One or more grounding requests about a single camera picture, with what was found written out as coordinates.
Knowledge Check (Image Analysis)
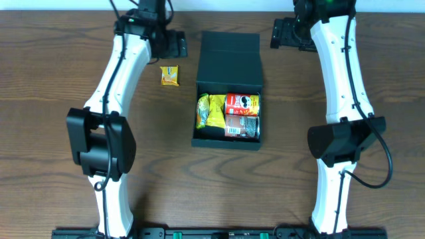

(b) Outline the orange cracker packet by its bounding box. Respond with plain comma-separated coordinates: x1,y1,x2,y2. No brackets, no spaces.
160,65,179,86

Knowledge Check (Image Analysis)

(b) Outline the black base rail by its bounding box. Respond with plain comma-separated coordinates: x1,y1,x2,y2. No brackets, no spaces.
51,226,388,239

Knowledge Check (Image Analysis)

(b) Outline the green pandan snack packet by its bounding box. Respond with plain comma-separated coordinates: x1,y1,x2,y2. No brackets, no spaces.
195,93,210,129

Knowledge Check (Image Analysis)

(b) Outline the yellow snack packet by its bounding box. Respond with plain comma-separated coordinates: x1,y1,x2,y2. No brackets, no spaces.
206,95,226,129

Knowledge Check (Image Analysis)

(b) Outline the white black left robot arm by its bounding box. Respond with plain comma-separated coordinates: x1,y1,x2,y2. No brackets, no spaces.
66,0,187,238

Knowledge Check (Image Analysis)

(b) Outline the red Pringles can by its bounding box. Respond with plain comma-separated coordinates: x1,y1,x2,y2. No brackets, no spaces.
224,93,260,116

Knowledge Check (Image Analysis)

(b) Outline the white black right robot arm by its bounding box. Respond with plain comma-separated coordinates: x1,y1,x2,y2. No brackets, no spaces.
270,0,393,238

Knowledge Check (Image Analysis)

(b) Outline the brown Pringles can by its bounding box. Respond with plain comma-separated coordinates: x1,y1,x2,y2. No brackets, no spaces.
224,114,260,139

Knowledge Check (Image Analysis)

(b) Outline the black gift box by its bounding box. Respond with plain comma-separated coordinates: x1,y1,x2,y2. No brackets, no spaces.
191,31,264,151

